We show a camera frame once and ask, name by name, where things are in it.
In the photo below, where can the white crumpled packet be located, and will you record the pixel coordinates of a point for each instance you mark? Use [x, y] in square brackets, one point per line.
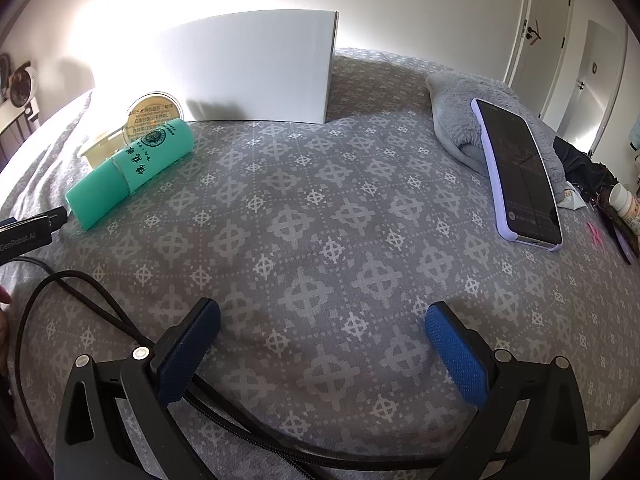
[574, 199]

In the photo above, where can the grey plush pillow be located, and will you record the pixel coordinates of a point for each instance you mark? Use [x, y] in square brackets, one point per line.
[450, 110]

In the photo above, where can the teal green bottle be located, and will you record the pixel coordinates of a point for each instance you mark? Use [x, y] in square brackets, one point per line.
[130, 175]

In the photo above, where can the pink hair clip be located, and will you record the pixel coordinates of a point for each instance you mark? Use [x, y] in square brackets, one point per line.
[595, 235]

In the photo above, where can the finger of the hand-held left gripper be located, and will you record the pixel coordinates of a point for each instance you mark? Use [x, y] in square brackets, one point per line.
[55, 219]

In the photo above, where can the cream plastic box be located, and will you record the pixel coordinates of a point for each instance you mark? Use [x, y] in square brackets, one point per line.
[100, 152]

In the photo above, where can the phone in lilac case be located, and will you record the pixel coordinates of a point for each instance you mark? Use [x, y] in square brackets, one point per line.
[520, 175]

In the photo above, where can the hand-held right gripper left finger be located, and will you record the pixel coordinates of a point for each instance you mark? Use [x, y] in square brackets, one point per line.
[190, 345]

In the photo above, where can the dark cloth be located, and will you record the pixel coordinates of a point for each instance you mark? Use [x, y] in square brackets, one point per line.
[580, 165]

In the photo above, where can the round yellow tin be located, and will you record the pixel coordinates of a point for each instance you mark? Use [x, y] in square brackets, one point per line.
[150, 110]

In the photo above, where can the white pill bottle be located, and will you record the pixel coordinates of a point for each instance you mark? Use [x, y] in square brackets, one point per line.
[625, 205]

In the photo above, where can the white round desk fan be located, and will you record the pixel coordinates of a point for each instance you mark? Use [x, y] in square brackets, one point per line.
[24, 85]

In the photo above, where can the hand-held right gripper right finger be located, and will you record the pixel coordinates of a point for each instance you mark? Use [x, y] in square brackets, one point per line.
[455, 350]

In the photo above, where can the white door round sticker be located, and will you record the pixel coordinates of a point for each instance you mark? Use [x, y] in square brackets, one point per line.
[590, 85]

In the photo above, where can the light blue garment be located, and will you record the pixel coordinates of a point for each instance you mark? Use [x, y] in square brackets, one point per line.
[635, 132]

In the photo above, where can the person's left hand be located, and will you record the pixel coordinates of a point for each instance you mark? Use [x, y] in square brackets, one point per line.
[4, 296]

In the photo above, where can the white cardboard box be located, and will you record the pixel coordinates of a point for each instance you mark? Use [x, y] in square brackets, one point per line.
[250, 70]

